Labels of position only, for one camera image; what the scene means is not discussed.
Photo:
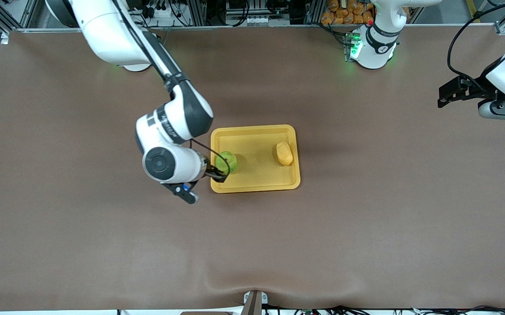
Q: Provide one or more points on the yellow bar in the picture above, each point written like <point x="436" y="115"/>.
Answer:
<point x="472" y="6"/>

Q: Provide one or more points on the silver table edge rail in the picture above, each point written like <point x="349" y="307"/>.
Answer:
<point x="235" y="27"/>

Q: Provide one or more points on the orange items pile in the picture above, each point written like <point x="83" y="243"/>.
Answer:
<point x="344" y="13"/>

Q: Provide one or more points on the yellow plastic tray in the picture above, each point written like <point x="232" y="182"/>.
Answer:
<point x="256" y="175"/>

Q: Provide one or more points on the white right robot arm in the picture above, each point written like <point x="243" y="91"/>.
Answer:
<point x="116" y="39"/>

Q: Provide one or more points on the white power strip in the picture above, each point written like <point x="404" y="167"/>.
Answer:
<point x="165" y="12"/>

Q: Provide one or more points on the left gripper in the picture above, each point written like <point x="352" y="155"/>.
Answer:
<point x="475" y="89"/>

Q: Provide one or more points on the brown table mat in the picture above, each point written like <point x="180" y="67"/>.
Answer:
<point x="147" y="240"/>

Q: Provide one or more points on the white connector block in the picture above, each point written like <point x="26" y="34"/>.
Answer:
<point x="261" y="20"/>

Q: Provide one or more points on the yellow potato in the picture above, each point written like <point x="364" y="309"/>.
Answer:
<point x="284" y="153"/>

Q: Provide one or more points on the green apple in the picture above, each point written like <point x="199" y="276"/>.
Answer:
<point x="228" y="162"/>

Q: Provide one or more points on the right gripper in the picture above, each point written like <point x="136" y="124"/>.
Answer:
<point x="211" y="170"/>

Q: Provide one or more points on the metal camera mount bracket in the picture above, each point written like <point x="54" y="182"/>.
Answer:
<point x="254" y="304"/>

